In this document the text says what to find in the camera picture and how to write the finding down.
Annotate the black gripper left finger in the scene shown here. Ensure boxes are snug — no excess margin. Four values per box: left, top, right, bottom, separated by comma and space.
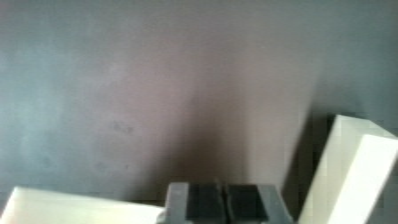
161, 182, 225, 224

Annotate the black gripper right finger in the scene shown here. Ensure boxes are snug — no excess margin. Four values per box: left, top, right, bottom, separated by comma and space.
226, 184, 294, 224

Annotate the white cabinet body box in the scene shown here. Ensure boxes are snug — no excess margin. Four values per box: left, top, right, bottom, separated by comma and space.
299, 115, 398, 224

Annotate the white U-shaped fence frame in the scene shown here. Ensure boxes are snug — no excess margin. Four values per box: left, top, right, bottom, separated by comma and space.
0, 187, 164, 224

